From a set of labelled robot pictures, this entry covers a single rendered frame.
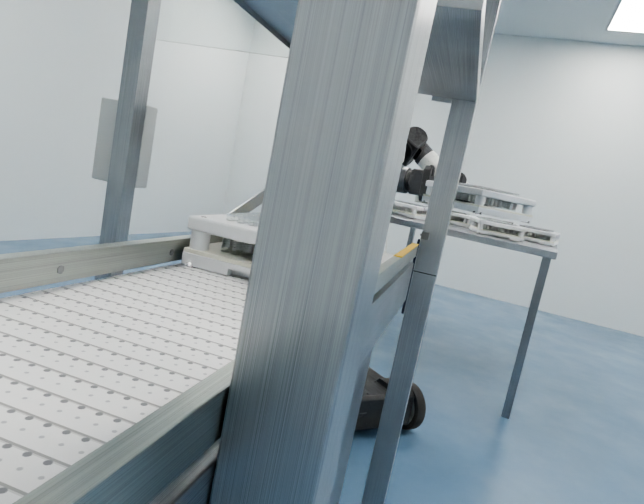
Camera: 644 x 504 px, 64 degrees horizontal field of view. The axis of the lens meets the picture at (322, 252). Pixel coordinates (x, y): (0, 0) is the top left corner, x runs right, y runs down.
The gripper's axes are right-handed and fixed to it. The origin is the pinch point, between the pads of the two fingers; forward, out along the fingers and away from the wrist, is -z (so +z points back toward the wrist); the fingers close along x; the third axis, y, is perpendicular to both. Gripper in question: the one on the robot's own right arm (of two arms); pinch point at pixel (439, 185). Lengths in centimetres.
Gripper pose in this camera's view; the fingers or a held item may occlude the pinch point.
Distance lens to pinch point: 175.5
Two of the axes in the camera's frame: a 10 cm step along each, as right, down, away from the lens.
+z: -8.7, -2.1, 4.4
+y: -4.5, 0.2, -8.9
